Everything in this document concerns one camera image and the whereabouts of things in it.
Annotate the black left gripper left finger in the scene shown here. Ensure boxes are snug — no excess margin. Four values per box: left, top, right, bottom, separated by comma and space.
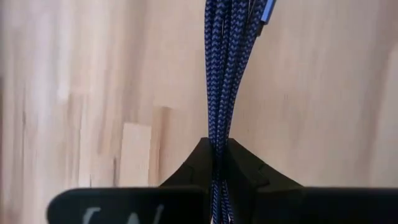
46, 137, 215, 224

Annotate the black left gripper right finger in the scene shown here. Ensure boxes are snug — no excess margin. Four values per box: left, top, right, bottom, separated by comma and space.
226, 138, 398, 224

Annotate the blue braided USB cable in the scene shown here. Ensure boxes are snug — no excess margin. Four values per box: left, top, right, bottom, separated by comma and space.
203, 0, 277, 224

